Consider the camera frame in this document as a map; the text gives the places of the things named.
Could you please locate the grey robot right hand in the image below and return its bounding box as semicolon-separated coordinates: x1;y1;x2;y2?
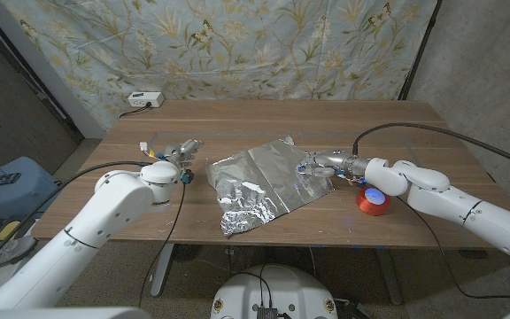
297;149;358;179

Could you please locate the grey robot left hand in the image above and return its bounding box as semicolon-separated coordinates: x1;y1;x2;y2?
162;138;204;172

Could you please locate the crinkled aluminum foil sheet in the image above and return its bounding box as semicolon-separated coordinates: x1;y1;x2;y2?
205;136;335;238

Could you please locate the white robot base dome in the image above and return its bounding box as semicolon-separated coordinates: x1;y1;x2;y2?
209;264;339;319

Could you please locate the red tape roll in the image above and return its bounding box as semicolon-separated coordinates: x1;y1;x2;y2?
355;185;391;217

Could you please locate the white power strip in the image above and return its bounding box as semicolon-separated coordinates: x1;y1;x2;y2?
127;90;166;109

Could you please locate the grey metal table leg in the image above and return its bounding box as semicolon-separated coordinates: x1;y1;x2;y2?
374;247;405;307
150;243;176;298

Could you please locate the floral light blue backdrop cloth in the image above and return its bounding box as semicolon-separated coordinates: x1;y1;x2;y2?
0;0;440;129

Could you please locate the black backdrop stand pole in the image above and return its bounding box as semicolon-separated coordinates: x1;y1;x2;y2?
397;0;442;101

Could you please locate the blue plastic bin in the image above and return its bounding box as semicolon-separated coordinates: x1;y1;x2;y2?
0;155;61;222

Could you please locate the black label on bin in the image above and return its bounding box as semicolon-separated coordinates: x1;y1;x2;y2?
0;172;22;188

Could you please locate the black shoe with yellow insole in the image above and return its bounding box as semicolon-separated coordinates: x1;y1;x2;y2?
0;220;21;243

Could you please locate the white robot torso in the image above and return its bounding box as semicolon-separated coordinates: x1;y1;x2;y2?
0;305;510;319

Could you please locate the grey sneaker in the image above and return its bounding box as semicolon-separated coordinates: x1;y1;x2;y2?
0;234;39;276

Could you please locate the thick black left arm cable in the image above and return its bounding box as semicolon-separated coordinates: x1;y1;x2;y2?
0;159;152;278

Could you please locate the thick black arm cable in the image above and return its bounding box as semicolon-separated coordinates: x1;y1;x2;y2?
352;122;510;173
0;159;152;278

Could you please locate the black power strip cable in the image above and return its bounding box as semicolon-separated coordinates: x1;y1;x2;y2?
119;102;153;119

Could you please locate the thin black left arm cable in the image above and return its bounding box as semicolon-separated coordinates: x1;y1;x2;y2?
137;182;187;307

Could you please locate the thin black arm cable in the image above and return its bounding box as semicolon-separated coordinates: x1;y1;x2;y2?
137;182;187;307
396;196;510;303

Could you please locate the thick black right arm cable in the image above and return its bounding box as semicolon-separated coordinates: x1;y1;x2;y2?
352;122;510;173

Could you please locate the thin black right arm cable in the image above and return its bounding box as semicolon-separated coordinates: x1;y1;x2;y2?
396;196;510;303

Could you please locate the thin black base cable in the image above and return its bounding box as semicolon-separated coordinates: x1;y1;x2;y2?
228;264;274;307

